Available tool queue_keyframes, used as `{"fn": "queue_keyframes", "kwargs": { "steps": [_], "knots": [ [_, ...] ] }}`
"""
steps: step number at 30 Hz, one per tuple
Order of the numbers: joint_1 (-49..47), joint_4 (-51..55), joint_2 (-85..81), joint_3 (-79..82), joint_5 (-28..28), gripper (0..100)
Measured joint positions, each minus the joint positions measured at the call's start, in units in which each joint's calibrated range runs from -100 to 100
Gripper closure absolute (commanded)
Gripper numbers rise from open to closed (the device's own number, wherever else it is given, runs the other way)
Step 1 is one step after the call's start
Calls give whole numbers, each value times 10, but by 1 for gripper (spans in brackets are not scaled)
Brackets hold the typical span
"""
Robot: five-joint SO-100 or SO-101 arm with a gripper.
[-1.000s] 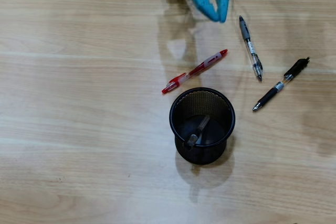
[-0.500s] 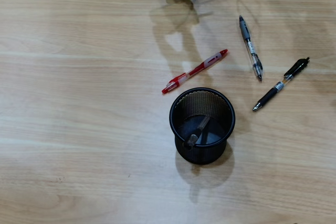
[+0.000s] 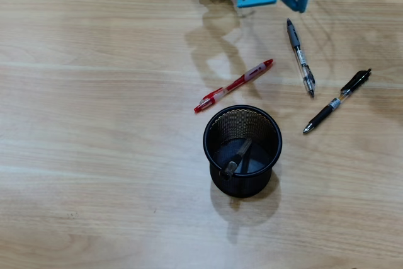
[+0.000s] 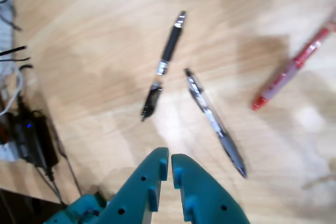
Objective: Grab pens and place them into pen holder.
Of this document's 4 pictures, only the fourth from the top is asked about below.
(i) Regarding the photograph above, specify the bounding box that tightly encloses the white power strip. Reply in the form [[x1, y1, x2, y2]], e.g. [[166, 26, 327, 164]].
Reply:
[[0, 0, 15, 62]]

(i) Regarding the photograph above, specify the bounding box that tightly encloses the grey adapter cable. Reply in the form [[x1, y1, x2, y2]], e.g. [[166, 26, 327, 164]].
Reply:
[[35, 166, 65, 206]]

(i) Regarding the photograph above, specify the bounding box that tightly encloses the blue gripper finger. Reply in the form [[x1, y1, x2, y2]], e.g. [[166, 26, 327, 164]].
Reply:
[[97, 147, 170, 224], [171, 153, 250, 224]]

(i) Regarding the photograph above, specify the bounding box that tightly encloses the white cable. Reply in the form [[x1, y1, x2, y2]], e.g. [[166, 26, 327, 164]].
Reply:
[[0, 69, 25, 116]]

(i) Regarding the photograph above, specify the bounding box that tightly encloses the grey grip retractable pen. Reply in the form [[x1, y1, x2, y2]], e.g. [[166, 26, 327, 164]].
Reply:
[[183, 68, 249, 179]]

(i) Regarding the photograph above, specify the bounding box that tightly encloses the red retractable pen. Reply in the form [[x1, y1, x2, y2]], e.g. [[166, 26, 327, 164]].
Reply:
[[251, 8, 336, 112]]

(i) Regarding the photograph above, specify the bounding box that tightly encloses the black cable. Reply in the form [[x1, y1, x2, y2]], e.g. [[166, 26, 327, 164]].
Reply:
[[0, 56, 31, 63], [0, 45, 28, 56]]

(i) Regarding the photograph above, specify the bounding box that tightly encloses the black retractable pen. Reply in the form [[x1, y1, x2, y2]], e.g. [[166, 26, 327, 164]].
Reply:
[[140, 10, 187, 122]]

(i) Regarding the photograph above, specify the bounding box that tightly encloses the black power adapter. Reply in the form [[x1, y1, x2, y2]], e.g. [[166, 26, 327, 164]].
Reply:
[[10, 111, 60, 168]]

